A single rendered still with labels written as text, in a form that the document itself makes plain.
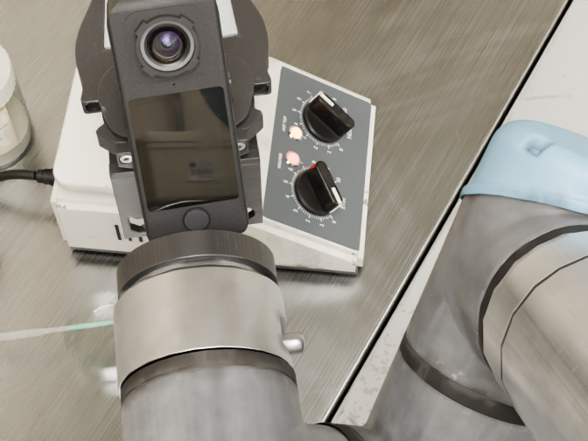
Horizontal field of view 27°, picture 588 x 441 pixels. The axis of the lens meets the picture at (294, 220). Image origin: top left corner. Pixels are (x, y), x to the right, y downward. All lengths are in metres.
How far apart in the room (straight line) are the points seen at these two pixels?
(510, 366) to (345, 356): 0.37
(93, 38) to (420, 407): 0.23
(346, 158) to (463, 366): 0.35
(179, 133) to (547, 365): 0.19
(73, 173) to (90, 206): 0.03
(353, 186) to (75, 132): 0.18
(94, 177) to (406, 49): 0.28
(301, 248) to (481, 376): 0.31
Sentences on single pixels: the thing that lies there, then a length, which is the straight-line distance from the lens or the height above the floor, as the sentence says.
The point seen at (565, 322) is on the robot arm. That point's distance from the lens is 0.41.
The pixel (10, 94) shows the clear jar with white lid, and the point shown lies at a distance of 0.84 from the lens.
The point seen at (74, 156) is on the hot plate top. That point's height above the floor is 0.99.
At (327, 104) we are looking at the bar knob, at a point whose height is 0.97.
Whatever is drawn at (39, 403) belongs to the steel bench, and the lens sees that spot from 0.80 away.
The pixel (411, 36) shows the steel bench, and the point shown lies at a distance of 0.93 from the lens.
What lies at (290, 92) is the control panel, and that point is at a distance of 0.82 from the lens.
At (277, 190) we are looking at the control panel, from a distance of 0.78.
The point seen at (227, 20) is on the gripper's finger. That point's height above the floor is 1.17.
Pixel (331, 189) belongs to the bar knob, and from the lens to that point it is 0.78.
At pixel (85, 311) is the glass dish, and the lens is 0.81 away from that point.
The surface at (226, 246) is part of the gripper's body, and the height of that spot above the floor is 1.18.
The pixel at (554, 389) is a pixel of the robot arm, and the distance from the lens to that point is 0.40.
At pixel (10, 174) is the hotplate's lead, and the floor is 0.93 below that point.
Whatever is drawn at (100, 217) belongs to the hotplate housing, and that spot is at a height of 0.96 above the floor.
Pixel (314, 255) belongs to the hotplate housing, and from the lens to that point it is 0.79.
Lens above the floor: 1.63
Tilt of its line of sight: 61 degrees down
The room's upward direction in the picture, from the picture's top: straight up
